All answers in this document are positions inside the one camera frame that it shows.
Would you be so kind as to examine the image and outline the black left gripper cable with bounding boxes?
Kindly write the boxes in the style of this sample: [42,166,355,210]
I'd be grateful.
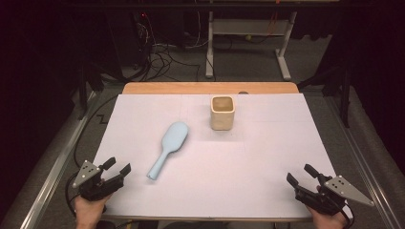
[64,94,119,218]

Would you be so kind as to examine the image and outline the beige square ceramic cup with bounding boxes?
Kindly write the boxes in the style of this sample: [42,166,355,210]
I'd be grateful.
[209,94,236,132]

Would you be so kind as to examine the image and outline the aluminium floor rail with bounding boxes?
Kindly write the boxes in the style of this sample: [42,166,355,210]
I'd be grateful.
[18,91,98,229]
[324,94,400,229]

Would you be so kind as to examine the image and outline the person's left hand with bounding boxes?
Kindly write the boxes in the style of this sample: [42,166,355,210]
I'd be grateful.
[74,193,113,229]

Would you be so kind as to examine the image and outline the wooden table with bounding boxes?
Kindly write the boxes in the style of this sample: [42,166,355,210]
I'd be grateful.
[100,81,314,223]

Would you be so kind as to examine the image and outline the tangle of floor cables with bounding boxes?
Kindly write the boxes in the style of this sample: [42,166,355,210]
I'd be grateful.
[133,12,203,83]

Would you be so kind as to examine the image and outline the light blue rice scoop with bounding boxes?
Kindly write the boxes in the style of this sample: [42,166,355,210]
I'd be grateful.
[146,121,190,181]

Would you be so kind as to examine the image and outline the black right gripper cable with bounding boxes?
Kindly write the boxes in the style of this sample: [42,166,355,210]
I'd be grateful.
[337,203,355,229]

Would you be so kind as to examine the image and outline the dark metal stand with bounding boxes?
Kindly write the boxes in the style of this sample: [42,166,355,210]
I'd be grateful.
[75,61,104,120]
[297,63,352,129]

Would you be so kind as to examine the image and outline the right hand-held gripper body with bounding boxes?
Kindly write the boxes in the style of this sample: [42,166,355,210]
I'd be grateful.
[294,175,375,217]

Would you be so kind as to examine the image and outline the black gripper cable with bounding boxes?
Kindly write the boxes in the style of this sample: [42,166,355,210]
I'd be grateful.
[64,94,119,218]
[337,203,355,229]

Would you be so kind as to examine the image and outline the white metal stand frame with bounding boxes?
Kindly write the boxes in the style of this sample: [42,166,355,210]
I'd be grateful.
[204,10,299,82]

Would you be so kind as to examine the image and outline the white paper sheet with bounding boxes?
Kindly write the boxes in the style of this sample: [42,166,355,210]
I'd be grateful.
[92,93,353,220]

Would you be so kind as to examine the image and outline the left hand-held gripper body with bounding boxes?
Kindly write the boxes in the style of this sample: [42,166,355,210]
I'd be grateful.
[72,159,125,202]

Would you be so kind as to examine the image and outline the person's right hand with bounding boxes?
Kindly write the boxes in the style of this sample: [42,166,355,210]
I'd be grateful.
[305,185,351,229]

